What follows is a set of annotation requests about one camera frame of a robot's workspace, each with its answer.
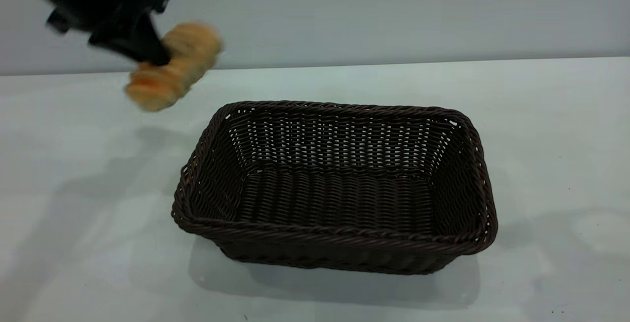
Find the striped orange bread roll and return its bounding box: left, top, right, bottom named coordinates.
left=125, top=21, right=223, bottom=112

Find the dark brown wicker basket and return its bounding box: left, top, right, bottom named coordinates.
left=171, top=100, right=498, bottom=275

